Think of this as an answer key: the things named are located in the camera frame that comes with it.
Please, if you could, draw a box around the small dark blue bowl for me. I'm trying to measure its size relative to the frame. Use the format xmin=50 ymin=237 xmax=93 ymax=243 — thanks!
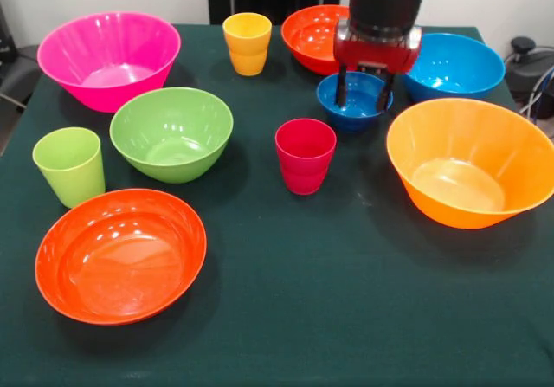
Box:
xmin=315 ymin=71 xmax=394 ymax=134

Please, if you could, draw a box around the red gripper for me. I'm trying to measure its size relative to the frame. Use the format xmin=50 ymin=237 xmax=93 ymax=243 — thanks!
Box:
xmin=332 ymin=18 xmax=423 ymax=113

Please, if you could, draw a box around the tangle of floor cables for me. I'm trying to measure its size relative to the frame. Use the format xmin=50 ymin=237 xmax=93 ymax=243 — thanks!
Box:
xmin=517 ymin=44 xmax=554 ymax=137

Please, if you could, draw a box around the black equipment box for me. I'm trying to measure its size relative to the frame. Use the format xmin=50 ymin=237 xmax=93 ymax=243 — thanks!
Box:
xmin=0 ymin=3 xmax=18 ymax=63

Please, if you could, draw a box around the light green cup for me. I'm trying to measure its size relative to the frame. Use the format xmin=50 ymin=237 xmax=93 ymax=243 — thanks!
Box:
xmin=31 ymin=126 xmax=106 ymax=210

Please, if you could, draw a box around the green bowl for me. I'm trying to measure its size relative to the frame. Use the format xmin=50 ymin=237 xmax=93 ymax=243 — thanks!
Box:
xmin=108 ymin=87 xmax=235 ymax=184

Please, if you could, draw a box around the raspberry red cup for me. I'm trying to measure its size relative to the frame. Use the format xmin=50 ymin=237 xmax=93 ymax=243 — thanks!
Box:
xmin=274 ymin=118 xmax=338 ymax=197

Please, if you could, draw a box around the large orange bowl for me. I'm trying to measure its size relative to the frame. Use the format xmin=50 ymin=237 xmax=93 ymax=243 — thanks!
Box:
xmin=385 ymin=97 xmax=554 ymax=230

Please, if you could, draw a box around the red-orange bowl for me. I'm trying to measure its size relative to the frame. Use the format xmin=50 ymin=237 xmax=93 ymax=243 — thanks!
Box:
xmin=280 ymin=4 xmax=352 ymax=76
xmin=34 ymin=188 xmax=208 ymax=326

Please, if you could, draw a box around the black pedestal foot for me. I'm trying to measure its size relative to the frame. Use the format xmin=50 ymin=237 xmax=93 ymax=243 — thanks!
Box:
xmin=504 ymin=35 xmax=554 ymax=102
xmin=0 ymin=44 xmax=42 ymax=102

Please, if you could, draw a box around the light blue bowl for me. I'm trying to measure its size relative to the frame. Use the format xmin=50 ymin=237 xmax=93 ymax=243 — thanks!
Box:
xmin=400 ymin=32 xmax=506 ymax=105

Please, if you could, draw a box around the dark green table cloth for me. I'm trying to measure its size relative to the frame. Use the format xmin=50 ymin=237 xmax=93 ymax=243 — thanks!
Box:
xmin=0 ymin=23 xmax=554 ymax=387

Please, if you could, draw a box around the large pink bowl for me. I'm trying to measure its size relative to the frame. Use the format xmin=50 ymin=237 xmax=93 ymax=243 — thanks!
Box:
xmin=36 ymin=10 xmax=182 ymax=114

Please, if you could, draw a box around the yellow cup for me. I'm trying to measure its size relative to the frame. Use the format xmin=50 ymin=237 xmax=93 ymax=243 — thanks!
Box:
xmin=222 ymin=12 xmax=273 ymax=77

